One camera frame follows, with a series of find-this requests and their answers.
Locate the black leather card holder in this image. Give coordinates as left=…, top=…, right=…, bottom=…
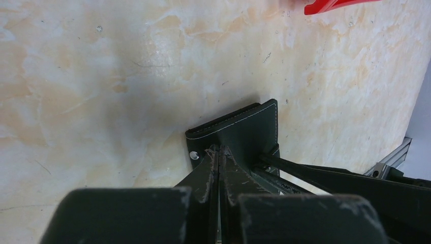
left=184, top=98, right=281, bottom=189

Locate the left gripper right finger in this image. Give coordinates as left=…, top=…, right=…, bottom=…
left=219, top=146, right=389, bottom=243

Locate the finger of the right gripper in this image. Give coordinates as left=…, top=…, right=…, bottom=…
left=260, top=154, right=430, bottom=202
left=251, top=167, right=313, bottom=195

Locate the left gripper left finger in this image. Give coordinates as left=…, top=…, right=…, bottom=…
left=41, top=145, right=220, bottom=243

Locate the red plastic bin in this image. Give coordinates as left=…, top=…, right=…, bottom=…
left=304, top=0, right=379, bottom=15

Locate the aluminium front rail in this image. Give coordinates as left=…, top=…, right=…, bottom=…
left=364, top=137, right=412, bottom=179

